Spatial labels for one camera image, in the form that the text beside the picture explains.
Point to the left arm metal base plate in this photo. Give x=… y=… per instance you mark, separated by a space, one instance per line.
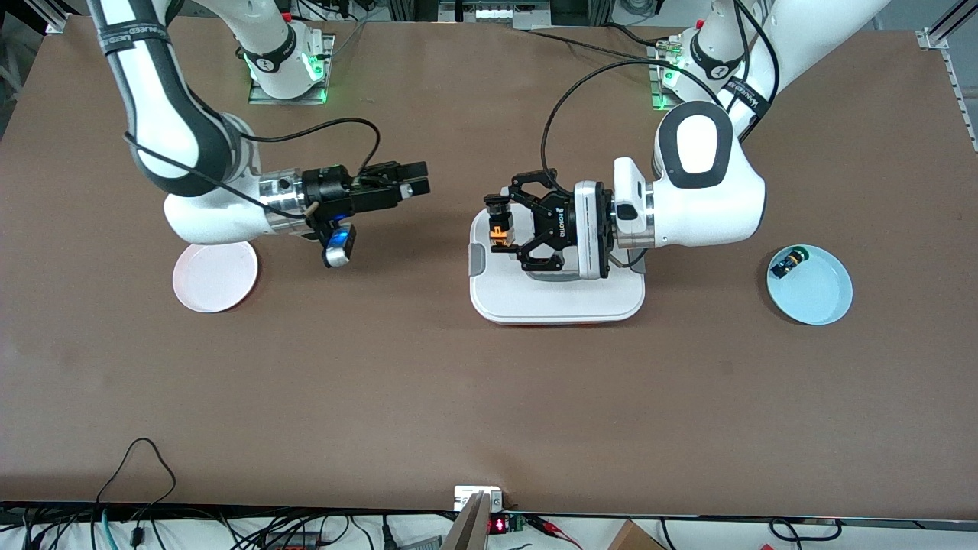
x=659 y=95

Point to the light blue round plate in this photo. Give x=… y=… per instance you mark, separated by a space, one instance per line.
x=821 y=294

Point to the white lidded container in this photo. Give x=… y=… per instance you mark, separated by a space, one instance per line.
x=558 y=302

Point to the aluminium rack with light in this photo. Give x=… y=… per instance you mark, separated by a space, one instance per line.
x=493 y=13

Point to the red digit display module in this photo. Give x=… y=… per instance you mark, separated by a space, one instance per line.
x=498 y=525

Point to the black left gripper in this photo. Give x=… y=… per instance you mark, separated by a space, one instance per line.
x=553 y=228

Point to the small white box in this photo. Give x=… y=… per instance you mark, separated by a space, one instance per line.
x=466 y=495

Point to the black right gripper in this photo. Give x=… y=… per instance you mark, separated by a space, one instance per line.
x=327 y=194

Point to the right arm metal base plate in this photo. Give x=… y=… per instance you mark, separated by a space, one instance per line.
x=263 y=98

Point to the brown cardboard box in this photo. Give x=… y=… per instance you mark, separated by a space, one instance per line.
x=630 y=538

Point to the orange push-button switch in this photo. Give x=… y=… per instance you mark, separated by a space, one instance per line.
x=500 y=229

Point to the pink round plate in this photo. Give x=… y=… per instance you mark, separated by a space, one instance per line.
x=215 y=279

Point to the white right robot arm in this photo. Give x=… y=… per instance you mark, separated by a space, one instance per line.
x=160 y=130

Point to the grey metal bar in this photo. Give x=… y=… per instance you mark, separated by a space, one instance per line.
x=467 y=531

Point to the aluminium table corner rail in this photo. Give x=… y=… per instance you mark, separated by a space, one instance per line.
x=959 y=92

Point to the blue green push-button switch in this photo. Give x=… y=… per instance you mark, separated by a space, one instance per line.
x=789 y=263

